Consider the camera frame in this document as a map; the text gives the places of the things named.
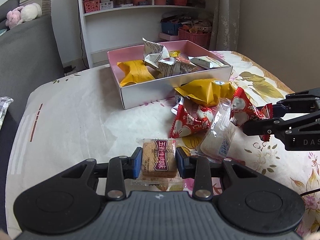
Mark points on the blue storage box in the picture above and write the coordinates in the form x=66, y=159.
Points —
x=170, y=28

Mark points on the clear rice cracker packet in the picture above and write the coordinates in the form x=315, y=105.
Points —
x=218, y=139

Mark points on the white bookshelf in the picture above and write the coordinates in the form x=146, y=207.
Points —
x=122, y=23

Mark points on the pink plastic basket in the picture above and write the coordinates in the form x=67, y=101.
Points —
x=201, y=39

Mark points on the large yellow snack bag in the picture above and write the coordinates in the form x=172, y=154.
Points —
x=206, y=92

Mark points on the yellow packet in box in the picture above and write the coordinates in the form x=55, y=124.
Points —
x=135, y=72

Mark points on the brown biscuit clear packet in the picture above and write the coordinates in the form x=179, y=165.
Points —
x=158, y=166

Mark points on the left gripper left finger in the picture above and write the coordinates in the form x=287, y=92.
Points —
x=119, y=169

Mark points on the pink white plush toy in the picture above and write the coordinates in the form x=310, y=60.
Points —
x=23, y=14

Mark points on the small pink perforated basket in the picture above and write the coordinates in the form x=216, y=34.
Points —
x=92, y=6

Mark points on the grey sofa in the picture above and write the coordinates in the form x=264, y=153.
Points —
x=29, y=59

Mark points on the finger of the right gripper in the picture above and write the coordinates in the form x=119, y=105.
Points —
x=277, y=126
x=306, y=101

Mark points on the checkered cloth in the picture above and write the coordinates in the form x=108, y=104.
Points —
x=5, y=102

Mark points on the red candy packet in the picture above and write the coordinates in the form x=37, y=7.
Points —
x=185, y=124
x=242, y=110

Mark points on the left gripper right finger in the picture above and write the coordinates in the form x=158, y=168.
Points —
x=197, y=168

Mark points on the power adapter with cable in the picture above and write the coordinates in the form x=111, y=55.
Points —
x=68, y=69

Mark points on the white newsprint snack packet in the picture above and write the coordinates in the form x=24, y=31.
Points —
x=153, y=53

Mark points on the curtain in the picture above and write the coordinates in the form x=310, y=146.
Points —
x=225, y=29

